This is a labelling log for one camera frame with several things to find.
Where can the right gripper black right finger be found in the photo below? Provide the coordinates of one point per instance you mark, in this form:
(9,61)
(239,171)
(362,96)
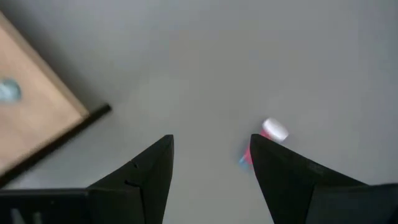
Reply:
(280,174)

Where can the wooden tray board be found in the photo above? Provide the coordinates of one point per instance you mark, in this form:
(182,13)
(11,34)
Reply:
(31,124)

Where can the blue medicine bottle red pills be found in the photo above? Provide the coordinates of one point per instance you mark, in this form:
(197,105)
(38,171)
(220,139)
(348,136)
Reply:
(9,91)

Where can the pink medicine bottle red pills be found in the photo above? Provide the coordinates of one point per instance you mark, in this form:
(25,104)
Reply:
(275,129)

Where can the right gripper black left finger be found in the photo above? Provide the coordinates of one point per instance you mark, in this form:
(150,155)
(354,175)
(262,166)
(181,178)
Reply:
(149,174)

